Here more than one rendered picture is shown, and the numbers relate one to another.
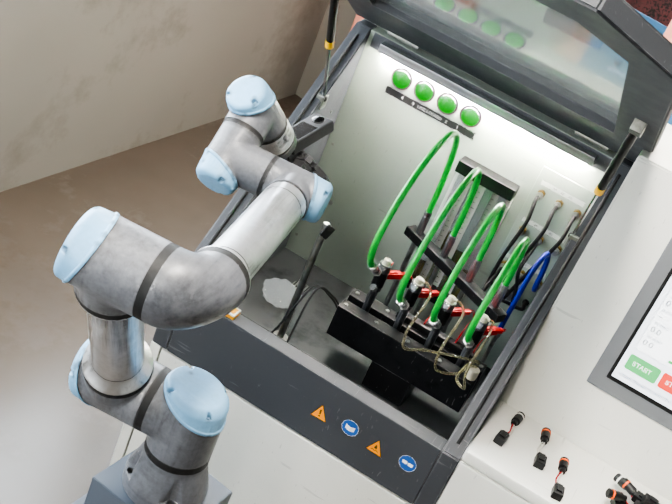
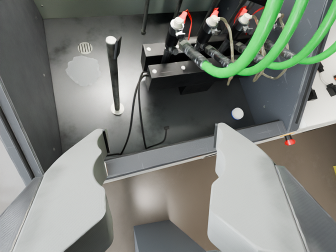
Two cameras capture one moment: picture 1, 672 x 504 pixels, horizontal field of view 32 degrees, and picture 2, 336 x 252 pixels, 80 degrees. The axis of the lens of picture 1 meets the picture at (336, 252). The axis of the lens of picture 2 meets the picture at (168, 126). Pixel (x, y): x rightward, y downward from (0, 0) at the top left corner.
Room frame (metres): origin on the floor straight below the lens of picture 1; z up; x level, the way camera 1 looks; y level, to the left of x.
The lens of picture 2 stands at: (1.95, 0.12, 1.43)
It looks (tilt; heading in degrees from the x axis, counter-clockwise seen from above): 71 degrees down; 294
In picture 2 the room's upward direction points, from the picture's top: 39 degrees clockwise
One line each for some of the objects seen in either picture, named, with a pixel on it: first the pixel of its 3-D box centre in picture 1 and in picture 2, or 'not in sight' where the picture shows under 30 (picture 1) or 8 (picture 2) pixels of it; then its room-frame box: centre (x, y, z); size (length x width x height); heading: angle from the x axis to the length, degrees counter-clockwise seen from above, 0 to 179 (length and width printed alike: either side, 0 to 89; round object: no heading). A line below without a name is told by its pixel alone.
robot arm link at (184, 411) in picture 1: (186, 414); not in sight; (1.52, 0.12, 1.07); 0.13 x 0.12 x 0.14; 83
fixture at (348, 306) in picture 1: (400, 360); (197, 68); (2.15, -0.23, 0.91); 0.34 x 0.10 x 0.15; 76
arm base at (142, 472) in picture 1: (171, 464); not in sight; (1.52, 0.12, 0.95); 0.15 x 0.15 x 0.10
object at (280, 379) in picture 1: (302, 393); (178, 153); (1.95, -0.05, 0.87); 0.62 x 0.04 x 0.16; 76
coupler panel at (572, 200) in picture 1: (538, 238); not in sight; (2.37, -0.41, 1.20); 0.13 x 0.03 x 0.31; 76
